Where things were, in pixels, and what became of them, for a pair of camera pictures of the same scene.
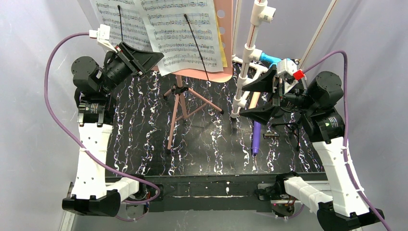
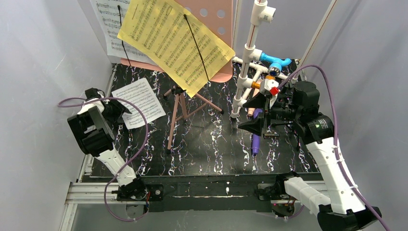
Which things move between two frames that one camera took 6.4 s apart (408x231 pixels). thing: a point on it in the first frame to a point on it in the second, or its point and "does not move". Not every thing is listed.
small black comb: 271,136 does not move
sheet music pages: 186,32 to 139,95
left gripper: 129,60 to 113,109
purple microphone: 257,136 does not move
